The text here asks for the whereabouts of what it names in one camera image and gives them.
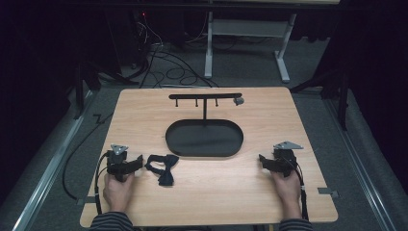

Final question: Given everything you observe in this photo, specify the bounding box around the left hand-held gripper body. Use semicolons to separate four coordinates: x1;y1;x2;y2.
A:
106;143;130;183

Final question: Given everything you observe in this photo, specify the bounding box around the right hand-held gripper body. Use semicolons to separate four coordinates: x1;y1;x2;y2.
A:
272;141;304;178

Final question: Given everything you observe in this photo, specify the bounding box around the black bow tie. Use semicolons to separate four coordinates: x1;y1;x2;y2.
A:
144;153;180;188

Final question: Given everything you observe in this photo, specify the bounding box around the black hook rack with tray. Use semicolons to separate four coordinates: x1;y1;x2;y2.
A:
165;92;244;159

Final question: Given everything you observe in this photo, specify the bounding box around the person's right hand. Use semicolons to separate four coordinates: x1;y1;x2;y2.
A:
269;169;302;210

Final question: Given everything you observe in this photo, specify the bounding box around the person's left hand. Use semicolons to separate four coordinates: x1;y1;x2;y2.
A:
102;172;136;214

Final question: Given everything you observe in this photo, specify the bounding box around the grey tape strip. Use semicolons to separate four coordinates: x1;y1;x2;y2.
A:
76;195;97;207
317;187;340;199

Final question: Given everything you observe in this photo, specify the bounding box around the black tripod stand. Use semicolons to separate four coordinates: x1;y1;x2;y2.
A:
65;61;139;120
290;64;351;132

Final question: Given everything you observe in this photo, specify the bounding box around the left hand-held gripper cable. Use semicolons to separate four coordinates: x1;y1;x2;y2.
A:
93;151;112;216

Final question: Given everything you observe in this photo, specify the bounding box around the hand-held gripper cable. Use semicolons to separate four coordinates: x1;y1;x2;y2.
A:
93;151;112;216
285;156;310;222

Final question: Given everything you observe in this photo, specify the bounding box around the right hand-held gripper cable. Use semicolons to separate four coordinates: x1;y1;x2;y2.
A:
285;156;310;222

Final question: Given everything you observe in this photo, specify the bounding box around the long black floor cable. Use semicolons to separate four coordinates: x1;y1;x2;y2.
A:
61;112;114;201

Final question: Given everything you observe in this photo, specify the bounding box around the grey metal floor rail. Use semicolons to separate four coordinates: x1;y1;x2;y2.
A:
323;95;400;231
12;90;99;231

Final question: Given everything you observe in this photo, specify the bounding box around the bundle of black floor cables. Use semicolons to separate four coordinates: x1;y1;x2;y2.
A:
129;13;220;90

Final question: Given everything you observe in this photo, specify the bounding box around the white metal table frame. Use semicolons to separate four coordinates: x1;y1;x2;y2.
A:
203;11;298;85

